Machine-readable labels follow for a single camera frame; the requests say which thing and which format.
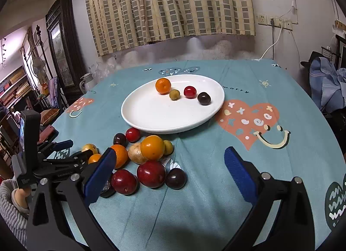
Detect white wall power strip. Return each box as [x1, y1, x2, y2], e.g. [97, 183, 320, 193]
[268, 16, 293, 30]

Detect white round plate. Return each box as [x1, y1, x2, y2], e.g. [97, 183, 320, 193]
[121, 75, 225, 134]

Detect medium red plum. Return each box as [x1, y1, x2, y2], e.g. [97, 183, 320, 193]
[112, 169, 138, 195]

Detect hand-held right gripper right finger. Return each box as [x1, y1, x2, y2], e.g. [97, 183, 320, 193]
[224, 146, 315, 251]

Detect blue crumpled cloth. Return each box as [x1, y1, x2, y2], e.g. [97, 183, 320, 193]
[308, 57, 346, 113]

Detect tan brown round fruit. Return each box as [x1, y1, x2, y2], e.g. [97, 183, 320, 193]
[128, 143, 148, 164]

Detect white power cable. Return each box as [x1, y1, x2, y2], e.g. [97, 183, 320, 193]
[259, 26, 283, 61]

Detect yellow spotted fruit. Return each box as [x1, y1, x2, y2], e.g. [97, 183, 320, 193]
[82, 143, 98, 154]

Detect bookshelf with books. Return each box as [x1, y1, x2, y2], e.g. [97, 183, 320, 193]
[0, 64, 33, 108]

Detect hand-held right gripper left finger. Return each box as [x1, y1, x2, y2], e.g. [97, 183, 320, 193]
[26, 147, 119, 251]

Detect black hat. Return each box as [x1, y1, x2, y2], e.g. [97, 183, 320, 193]
[301, 51, 325, 69]

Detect dark wooden framed cabinet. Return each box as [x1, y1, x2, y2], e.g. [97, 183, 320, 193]
[45, 0, 87, 97]

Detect dark purple mangosteen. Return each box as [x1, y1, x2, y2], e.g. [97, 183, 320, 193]
[100, 172, 117, 198]

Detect small dark purple plum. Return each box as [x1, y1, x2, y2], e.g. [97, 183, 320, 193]
[113, 133, 128, 147]
[197, 92, 211, 105]

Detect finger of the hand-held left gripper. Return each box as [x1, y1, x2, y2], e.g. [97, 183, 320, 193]
[40, 150, 94, 181]
[38, 140, 74, 157]

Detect striped checked curtain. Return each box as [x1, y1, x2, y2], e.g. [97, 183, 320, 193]
[82, 0, 256, 57]

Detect brown cushion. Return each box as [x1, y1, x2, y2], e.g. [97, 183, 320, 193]
[40, 108, 60, 126]

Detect large red apple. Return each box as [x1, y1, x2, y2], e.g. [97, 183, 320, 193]
[137, 160, 166, 189]

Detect standing fan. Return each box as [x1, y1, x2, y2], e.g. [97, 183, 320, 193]
[31, 56, 46, 79]

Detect clear plastic bags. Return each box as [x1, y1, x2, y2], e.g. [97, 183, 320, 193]
[90, 56, 122, 81]

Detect white kettle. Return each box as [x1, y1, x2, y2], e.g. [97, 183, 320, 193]
[79, 73, 95, 95]

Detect medium dark purple plum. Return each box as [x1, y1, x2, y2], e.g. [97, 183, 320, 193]
[165, 168, 187, 190]

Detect large smooth orange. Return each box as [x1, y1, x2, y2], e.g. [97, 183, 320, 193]
[140, 135, 165, 161]

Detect person's left hand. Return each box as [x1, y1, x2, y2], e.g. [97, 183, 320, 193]
[12, 186, 30, 209]

